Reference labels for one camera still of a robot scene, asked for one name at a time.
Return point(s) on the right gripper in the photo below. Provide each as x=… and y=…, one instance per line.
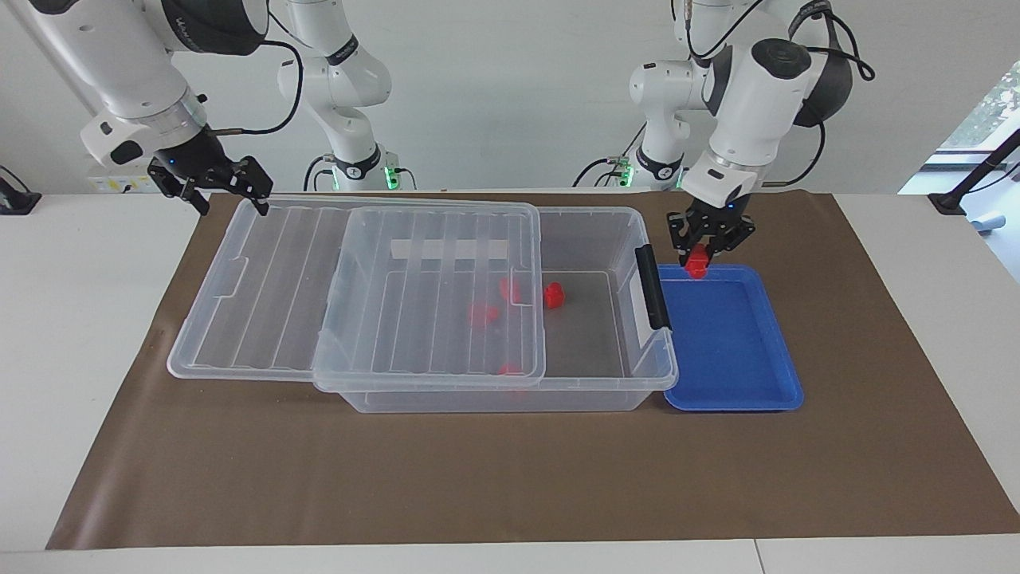
x=195, y=155

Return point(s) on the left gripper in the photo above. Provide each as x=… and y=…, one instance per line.
x=719, y=214

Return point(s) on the red block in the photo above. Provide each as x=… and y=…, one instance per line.
x=510, y=368
x=699, y=265
x=510, y=289
x=554, y=296
x=483, y=314

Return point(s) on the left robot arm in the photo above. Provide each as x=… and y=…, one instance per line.
x=753, y=112

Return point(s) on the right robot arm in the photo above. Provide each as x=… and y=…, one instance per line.
x=131, y=76

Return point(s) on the clear plastic box lid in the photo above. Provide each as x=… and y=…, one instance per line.
x=271, y=287

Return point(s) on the clear plastic storage box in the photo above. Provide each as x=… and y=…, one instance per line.
x=594, y=343

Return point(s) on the white power strip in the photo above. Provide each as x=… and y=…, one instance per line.
x=119, y=184

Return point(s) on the blue plastic tray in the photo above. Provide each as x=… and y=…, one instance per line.
x=729, y=343

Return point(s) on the black stand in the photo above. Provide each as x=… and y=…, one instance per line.
x=14, y=198
x=968, y=182

